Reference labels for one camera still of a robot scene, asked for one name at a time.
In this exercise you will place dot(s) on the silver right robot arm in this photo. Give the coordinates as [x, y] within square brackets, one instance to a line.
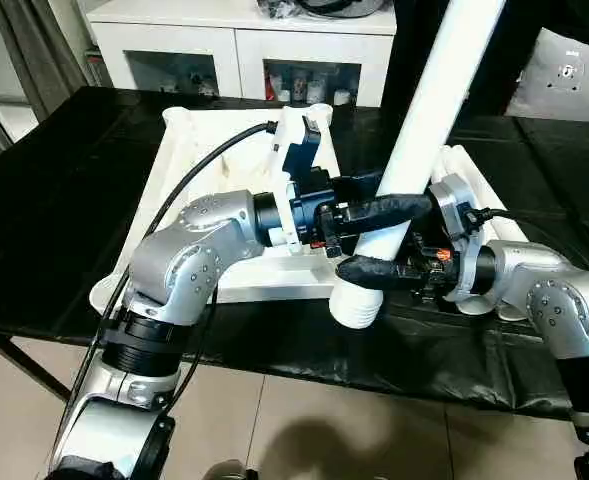
[564, 310]

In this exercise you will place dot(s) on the black cabinet with yellow label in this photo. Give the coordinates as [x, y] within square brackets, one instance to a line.
[409, 40]

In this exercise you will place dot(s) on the grey curtain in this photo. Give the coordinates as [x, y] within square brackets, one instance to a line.
[34, 50]

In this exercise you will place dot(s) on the grey cushion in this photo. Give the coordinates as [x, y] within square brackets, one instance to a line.
[574, 85]

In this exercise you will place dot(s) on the white plastic table top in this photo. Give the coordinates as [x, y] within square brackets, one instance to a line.
[214, 170]

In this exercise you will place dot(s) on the black table frame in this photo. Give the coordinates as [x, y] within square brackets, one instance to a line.
[24, 368]

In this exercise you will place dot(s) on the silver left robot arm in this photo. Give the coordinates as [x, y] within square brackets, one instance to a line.
[184, 270]

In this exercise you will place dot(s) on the black table mat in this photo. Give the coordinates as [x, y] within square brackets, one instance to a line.
[54, 200]

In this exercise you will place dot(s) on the white glass-door cabinet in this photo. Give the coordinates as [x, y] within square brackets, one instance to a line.
[234, 40]

